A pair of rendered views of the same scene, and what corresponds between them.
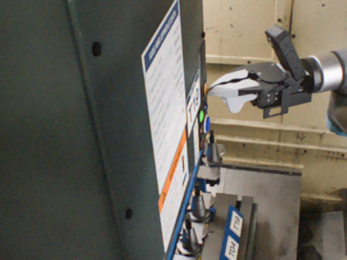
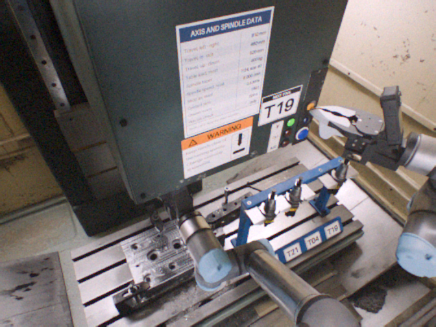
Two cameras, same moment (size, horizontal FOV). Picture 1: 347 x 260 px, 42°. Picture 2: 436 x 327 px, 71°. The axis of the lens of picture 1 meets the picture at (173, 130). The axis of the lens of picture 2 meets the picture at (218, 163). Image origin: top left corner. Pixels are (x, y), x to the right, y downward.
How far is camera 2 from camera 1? 0.34 m
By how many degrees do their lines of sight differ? 33
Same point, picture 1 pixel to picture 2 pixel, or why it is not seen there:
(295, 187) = not seen: hidden behind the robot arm
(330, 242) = (401, 302)
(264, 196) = (377, 233)
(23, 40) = not seen: outside the picture
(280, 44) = (384, 104)
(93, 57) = not seen: outside the picture
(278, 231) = (365, 261)
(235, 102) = (326, 130)
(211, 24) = (424, 80)
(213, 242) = (308, 228)
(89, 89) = (79, 15)
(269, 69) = (372, 122)
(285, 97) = (367, 152)
